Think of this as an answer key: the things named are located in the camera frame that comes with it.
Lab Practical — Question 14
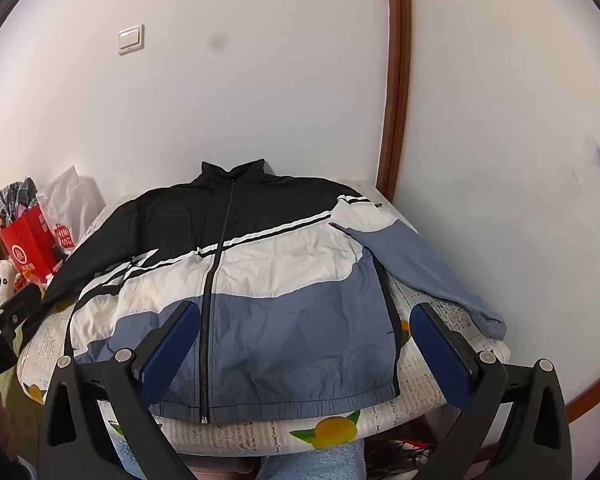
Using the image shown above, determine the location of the white wall light switch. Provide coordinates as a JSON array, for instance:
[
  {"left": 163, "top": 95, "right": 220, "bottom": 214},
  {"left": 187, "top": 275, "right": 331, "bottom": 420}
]
[{"left": 118, "top": 23, "right": 146, "bottom": 55}]

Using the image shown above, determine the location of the dark plaid cloth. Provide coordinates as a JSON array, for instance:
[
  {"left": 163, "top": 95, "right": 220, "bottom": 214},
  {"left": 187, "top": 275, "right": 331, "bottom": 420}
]
[{"left": 0, "top": 177, "right": 42, "bottom": 227}]

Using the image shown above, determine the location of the brown wooden door frame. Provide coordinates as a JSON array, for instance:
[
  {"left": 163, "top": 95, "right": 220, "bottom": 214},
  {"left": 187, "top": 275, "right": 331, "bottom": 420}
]
[{"left": 377, "top": 0, "right": 414, "bottom": 202}]

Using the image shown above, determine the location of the black white blue zip jacket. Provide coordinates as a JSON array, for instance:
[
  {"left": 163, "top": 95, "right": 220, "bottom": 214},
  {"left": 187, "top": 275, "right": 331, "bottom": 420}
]
[{"left": 17, "top": 160, "right": 508, "bottom": 424}]

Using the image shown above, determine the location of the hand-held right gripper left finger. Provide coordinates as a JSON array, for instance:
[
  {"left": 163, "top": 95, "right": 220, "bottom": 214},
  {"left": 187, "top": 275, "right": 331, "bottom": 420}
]
[{"left": 37, "top": 300, "right": 203, "bottom": 480}]

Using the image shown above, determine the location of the light blue towel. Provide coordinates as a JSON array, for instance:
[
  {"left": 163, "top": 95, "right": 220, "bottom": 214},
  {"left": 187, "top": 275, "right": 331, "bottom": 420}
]
[{"left": 256, "top": 439, "right": 367, "bottom": 480}]

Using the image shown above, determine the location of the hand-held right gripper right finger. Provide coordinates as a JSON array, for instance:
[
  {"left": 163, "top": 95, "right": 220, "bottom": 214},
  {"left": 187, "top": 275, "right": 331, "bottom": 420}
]
[{"left": 410, "top": 302, "right": 574, "bottom": 480}]

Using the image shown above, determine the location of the fruit print lace tablecloth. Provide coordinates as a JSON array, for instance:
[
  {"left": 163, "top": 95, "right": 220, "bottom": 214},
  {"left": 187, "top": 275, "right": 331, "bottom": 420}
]
[{"left": 17, "top": 177, "right": 511, "bottom": 457}]

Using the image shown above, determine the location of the brown wooden baseboard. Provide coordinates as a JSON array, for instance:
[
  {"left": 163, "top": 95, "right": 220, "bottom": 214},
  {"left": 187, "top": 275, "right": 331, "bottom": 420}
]
[{"left": 564, "top": 359, "right": 600, "bottom": 426}]

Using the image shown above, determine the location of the white plastic shopping bag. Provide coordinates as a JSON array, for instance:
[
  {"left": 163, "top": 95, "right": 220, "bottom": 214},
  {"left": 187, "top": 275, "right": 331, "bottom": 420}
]
[{"left": 36, "top": 165, "right": 107, "bottom": 257}]

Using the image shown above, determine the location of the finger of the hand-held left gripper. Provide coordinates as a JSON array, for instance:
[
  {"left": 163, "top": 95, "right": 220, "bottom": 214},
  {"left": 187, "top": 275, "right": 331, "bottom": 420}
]
[{"left": 0, "top": 283, "right": 42, "bottom": 333}]

